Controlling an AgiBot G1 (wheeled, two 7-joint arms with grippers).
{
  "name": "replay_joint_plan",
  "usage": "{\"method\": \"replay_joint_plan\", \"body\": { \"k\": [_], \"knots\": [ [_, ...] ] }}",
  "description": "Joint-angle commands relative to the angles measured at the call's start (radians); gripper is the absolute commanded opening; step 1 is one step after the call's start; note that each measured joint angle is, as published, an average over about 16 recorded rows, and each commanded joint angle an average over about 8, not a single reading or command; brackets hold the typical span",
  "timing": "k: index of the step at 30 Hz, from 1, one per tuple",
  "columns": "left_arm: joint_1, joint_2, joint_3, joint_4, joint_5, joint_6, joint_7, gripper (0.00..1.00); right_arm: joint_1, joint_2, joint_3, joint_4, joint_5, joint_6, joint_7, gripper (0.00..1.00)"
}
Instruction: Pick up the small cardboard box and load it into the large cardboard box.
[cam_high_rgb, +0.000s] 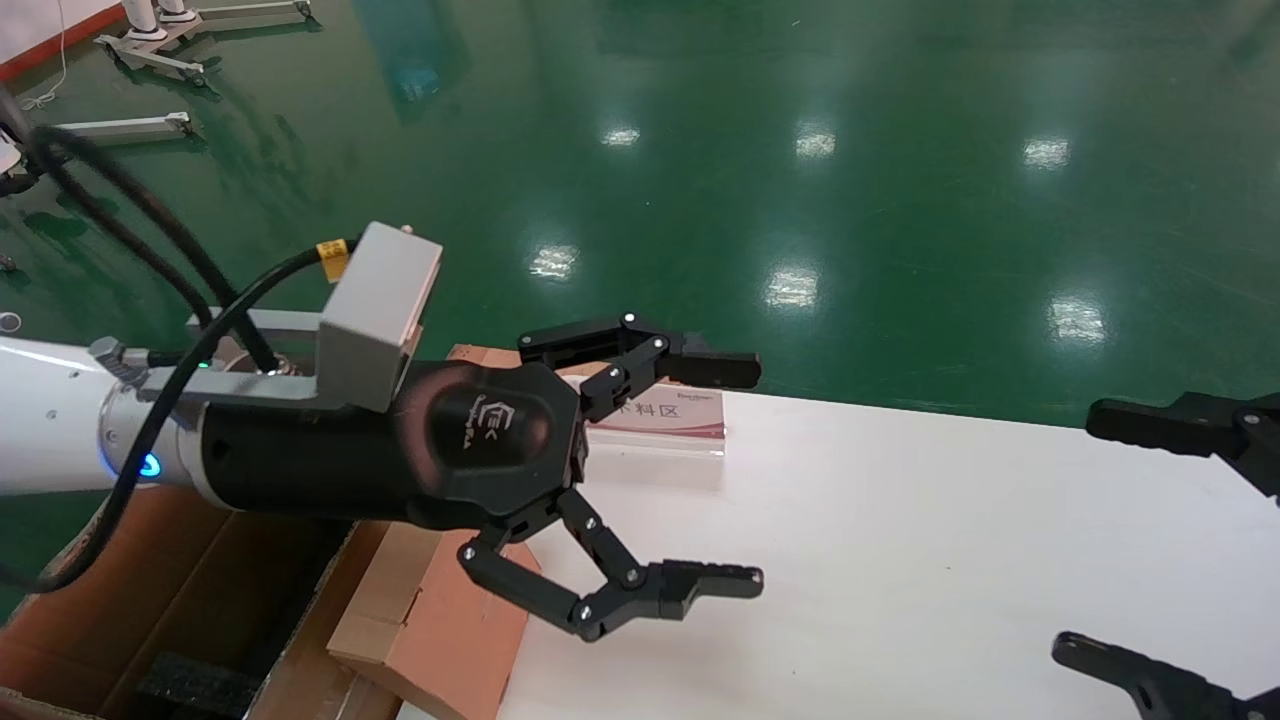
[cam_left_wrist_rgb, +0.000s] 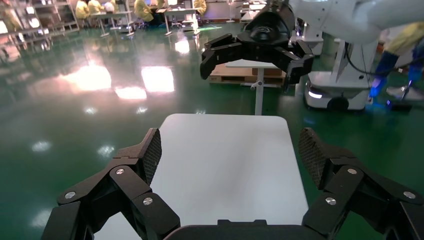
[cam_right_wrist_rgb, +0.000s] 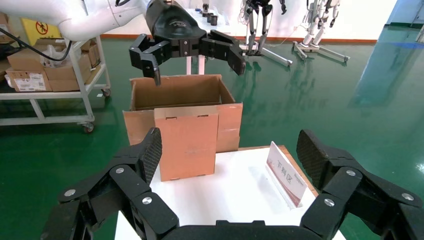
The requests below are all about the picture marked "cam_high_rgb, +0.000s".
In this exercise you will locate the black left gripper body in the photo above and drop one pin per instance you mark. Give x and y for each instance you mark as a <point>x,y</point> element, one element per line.
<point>450,440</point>

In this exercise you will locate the gray wrist camera box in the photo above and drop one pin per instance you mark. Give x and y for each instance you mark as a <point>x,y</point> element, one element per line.
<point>375,320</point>

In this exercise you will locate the gray metal robot stand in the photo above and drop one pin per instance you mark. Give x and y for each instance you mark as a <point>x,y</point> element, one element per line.
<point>150,57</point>
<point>120,127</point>

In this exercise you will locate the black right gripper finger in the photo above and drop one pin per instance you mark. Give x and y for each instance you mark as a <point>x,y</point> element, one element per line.
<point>1170,690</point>
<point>1180,425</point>

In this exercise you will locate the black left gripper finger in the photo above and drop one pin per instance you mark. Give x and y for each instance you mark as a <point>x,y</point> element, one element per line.
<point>650,595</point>
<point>640,350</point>

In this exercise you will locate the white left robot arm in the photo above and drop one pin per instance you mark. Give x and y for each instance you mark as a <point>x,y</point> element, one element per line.
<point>50,420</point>

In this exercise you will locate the black foam pad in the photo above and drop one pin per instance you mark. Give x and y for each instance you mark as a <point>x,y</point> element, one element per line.
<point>195,688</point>

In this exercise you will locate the white humanoid robot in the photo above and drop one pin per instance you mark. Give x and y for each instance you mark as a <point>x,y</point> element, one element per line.
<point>142,15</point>

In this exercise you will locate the large cardboard box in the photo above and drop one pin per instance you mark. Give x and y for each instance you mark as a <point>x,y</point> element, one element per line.
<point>120,590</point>

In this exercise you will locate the acrylic table sign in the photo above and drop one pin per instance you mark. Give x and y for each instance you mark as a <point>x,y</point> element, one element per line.
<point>680,415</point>

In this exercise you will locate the gray camera mount bracket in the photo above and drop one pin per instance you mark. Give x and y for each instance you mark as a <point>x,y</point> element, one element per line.
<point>230,388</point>

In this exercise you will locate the small cardboard box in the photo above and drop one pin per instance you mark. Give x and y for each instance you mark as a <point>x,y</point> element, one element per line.
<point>450,630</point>

